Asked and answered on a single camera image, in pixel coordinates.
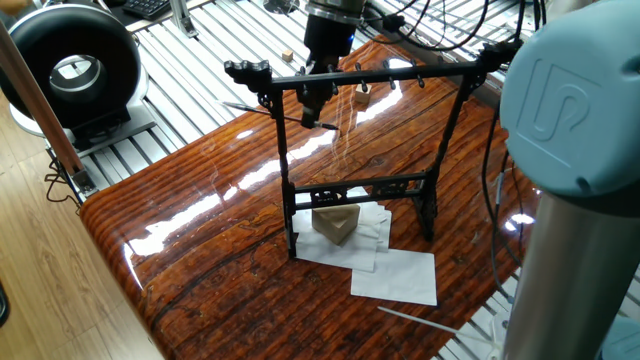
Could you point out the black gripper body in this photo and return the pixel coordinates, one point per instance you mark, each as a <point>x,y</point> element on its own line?
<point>326,46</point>

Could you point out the tiny yellow cube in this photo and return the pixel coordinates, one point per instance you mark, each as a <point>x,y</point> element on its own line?
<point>287,53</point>

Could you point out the black round duct fan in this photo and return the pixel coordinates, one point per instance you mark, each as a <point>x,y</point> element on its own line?
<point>30,50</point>

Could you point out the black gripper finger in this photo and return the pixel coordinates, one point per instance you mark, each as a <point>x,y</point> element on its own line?
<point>304,100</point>
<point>326,98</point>

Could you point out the large wooden block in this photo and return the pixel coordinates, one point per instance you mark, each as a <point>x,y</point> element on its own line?
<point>336,222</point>

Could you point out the thin calligraphy brush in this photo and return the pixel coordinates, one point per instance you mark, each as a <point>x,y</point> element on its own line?
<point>250,108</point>

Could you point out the white paper sheet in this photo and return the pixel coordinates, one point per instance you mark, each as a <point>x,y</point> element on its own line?
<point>400,278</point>
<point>378,225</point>
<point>305,240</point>

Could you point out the brown wooden pole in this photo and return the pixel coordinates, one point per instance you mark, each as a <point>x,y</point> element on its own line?
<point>40,100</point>

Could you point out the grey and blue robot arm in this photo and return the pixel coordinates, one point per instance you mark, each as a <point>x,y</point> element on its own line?
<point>575,120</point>

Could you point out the black keyboard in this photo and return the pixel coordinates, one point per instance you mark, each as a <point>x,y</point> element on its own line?
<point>150,8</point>

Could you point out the small wooden cube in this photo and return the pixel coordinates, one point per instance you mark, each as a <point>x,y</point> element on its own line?
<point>362,97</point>

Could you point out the black metal pen rack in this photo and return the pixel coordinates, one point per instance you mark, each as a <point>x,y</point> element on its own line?
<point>355,188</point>

